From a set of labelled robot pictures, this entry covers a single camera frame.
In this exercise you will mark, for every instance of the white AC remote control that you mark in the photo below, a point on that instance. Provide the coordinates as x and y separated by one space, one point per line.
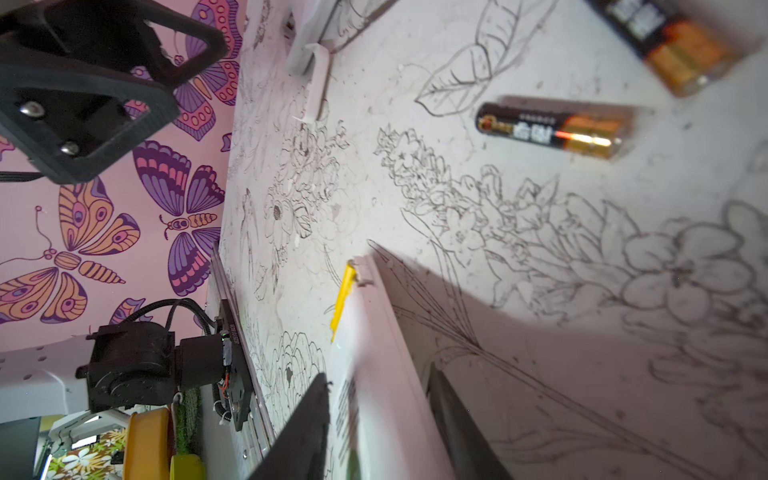
381 423

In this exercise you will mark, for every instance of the black gold AAA battery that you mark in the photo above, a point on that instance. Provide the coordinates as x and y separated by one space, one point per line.
591 134
683 53

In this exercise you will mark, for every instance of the green yellow bin outside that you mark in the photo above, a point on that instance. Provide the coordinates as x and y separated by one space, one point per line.
187 467

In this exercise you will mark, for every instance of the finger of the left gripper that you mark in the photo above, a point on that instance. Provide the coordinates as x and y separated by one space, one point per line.
74 120
103 39

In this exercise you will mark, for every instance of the white battery cover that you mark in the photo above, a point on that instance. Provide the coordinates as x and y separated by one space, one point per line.
303 28

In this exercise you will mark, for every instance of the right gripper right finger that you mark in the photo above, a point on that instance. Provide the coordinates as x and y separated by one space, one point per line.
470 454

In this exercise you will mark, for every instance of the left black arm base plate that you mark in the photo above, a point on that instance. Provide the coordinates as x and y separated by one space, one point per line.
234 392

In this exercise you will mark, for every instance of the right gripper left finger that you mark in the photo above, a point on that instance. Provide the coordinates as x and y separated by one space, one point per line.
299 452

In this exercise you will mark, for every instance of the yellow plastic bin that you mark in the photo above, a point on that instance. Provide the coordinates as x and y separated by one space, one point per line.
148 446

